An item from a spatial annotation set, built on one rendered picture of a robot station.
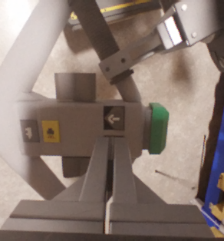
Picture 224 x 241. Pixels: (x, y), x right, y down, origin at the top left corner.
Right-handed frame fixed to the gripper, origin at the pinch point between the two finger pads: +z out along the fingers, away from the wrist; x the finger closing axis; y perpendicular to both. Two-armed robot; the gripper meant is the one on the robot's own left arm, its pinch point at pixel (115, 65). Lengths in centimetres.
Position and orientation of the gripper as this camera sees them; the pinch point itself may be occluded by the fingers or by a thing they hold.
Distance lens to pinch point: 27.1
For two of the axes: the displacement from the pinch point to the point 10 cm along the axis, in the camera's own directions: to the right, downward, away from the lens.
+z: -8.8, 4.5, 1.7
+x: -0.3, 2.9, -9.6
